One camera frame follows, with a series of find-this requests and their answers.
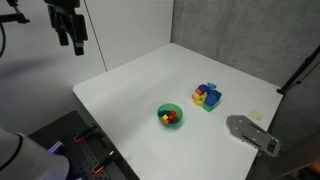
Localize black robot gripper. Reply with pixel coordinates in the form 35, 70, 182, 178
44, 0, 90, 57

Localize green plastic bowl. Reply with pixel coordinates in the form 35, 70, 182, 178
156, 102, 184, 131

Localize large blue block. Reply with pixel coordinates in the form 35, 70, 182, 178
203, 93, 218, 107

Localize black red-tipped clamp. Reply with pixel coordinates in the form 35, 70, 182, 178
92, 150, 118, 176
73, 123, 98, 144

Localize black perforated base board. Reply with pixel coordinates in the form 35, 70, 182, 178
28, 110, 140, 180

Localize yellow toy pieces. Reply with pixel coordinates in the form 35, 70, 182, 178
191, 92, 205, 107

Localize purple toy ball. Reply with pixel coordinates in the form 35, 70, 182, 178
197, 84, 211, 95

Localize light blue toy figure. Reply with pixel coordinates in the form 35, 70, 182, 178
206, 81, 218, 91

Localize green toy box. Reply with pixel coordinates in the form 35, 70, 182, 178
201, 89, 223, 113

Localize pale yellow tape patch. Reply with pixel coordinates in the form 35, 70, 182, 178
248, 110, 264, 122

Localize grey metal mounting plate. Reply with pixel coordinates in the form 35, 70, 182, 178
225, 114, 282, 158

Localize black stand pole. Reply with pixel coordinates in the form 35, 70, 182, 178
276, 44, 320, 96

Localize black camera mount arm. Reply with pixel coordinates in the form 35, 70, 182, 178
0, 0, 31, 25

